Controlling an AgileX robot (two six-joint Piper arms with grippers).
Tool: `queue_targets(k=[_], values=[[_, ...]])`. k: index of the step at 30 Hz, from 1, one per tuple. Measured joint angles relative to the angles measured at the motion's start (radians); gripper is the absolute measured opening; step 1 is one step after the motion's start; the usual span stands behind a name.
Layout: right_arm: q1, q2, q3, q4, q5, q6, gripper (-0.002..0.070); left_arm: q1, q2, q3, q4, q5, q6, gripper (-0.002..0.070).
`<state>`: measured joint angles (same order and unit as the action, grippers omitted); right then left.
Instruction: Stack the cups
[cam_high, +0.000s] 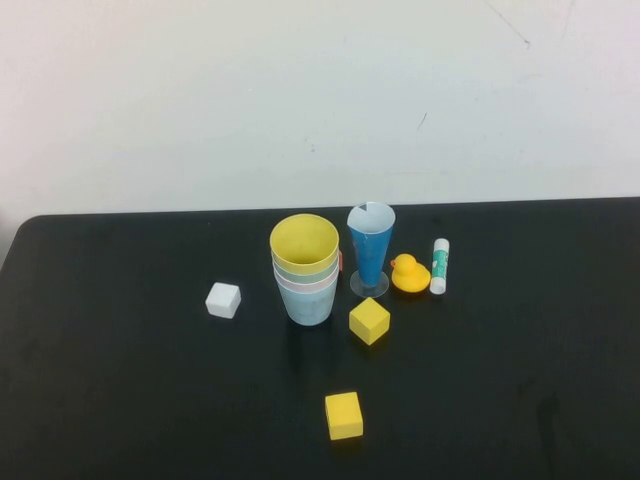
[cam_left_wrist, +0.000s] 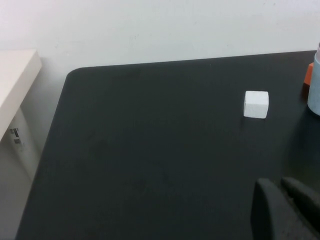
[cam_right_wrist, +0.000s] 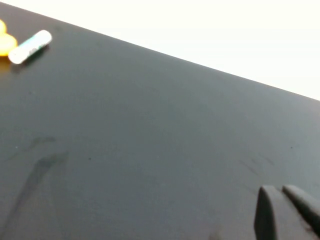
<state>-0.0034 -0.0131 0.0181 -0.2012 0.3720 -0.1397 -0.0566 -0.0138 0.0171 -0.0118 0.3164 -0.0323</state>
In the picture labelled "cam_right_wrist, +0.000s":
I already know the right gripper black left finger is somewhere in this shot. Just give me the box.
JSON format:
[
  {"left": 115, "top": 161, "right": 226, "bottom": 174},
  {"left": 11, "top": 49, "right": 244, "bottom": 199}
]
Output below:
[{"left": 253, "top": 185, "right": 311, "bottom": 240}]

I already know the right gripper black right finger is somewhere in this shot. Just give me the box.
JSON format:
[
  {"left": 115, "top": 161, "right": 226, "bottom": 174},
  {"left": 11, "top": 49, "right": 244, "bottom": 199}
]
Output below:
[{"left": 282, "top": 184, "right": 320, "bottom": 240}]

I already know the white green glue stick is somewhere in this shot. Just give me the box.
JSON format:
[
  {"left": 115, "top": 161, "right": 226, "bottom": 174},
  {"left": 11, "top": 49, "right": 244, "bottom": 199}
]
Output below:
[{"left": 7, "top": 29, "right": 53, "bottom": 65}]

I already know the yellow rubber duck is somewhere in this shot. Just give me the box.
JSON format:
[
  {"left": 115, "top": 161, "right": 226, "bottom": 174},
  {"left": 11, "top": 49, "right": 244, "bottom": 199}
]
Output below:
[{"left": 0, "top": 19, "right": 19, "bottom": 58}]

